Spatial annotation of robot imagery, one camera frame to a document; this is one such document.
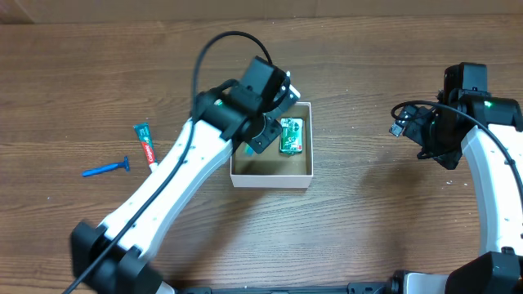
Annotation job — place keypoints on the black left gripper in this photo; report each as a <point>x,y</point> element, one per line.
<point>273,131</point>

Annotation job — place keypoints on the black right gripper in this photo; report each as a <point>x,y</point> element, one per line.
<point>450,158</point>

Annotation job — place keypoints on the green white soap bar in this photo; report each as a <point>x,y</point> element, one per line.
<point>291,136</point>

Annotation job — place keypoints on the red green toothpaste tube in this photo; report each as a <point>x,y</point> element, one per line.
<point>142,131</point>

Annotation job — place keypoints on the blue disposable razor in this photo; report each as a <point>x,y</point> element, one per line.
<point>108,168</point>

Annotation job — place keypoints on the green white toothbrush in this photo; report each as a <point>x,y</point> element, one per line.
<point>248,151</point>

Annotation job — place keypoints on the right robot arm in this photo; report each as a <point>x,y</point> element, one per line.
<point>466,121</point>

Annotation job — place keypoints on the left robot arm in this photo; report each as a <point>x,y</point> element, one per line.
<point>115,256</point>

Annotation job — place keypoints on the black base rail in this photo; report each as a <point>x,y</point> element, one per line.
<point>350,288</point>

